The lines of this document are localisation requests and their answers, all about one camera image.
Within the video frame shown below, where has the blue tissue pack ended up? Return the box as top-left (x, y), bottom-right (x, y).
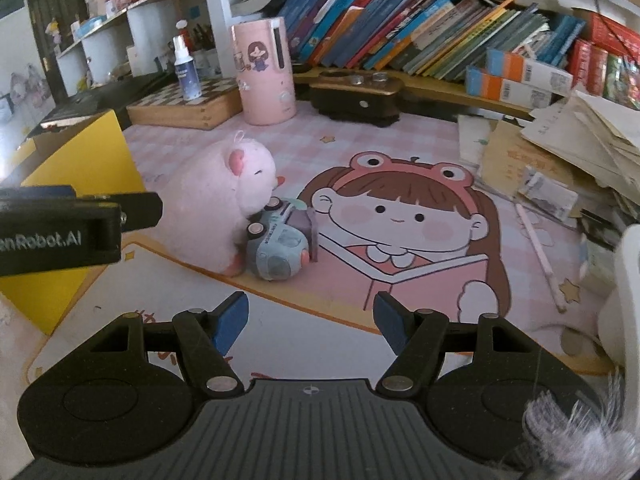
top-left (72, 17), bottom-right (106, 36)

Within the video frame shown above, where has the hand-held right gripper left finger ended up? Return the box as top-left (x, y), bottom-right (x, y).
top-left (87, 291), bottom-right (250, 402)

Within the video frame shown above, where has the stack of loose papers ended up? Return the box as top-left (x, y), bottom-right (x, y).
top-left (457, 90), bottom-right (640, 252)

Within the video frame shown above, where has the wooden chessboard box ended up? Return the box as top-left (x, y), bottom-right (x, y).
top-left (126, 77), bottom-right (244, 132)

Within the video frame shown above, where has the yellow cardboard box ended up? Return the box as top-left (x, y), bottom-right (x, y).
top-left (0, 109), bottom-right (149, 337)

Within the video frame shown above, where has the pink pencil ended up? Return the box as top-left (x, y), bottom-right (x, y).
top-left (514, 202), bottom-right (569, 312)

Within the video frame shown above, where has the pen holder with pens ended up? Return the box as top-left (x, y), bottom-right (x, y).
top-left (188, 20), bottom-right (217, 54)

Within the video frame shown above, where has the white framed desk bookshelf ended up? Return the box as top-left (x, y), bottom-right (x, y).
top-left (200, 0), bottom-right (640, 122)

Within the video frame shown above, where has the pink checked covered desktop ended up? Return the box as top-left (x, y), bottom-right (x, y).
top-left (0, 105), bottom-right (640, 402)

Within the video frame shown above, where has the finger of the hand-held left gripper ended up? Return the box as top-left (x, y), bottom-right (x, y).
top-left (0, 185), bottom-right (77, 202)
top-left (75, 191), bottom-right (165, 234)

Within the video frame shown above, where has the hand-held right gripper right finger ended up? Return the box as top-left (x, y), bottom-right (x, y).
top-left (374, 291), bottom-right (541, 401)

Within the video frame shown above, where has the white cubby shelf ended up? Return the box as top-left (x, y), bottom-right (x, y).
top-left (55, 0), bottom-right (236, 92)

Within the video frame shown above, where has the dark wooden box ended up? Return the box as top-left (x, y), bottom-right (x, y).
top-left (309, 69), bottom-right (405, 127)

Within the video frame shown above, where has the black electronic keyboard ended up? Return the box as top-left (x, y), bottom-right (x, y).
top-left (27, 72), bottom-right (172, 139)

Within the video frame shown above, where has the grey fluffy fur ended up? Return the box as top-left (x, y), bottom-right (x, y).
top-left (520, 370), bottom-right (640, 480)

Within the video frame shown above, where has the pink cartoon cylinder container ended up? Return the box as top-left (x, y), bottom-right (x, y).
top-left (230, 16), bottom-right (297, 127)

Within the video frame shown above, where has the white spray bottle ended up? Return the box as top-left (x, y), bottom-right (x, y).
top-left (172, 35), bottom-right (202, 102)

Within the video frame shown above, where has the white monitor stand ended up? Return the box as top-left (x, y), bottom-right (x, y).
top-left (597, 222), bottom-right (640, 367)

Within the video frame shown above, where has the red printed box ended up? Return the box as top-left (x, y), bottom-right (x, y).
top-left (570, 12), bottom-right (640, 107)

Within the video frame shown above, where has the blue toy car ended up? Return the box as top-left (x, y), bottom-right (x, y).
top-left (245, 197), bottom-right (321, 282)

